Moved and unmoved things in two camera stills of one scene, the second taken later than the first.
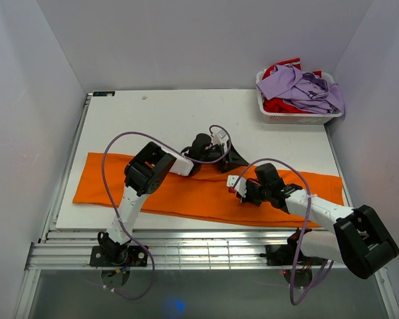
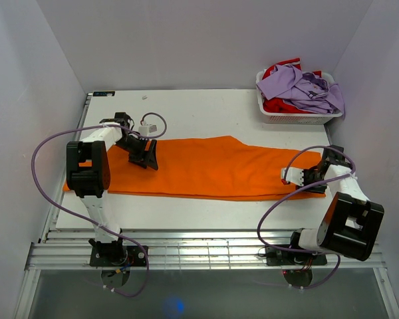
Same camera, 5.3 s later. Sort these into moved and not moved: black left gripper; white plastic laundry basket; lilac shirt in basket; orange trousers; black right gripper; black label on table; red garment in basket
Moved: black left gripper; black right gripper; orange trousers
Not moved: white plastic laundry basket; red garment in basket; lilac shirt in basket; black label on table
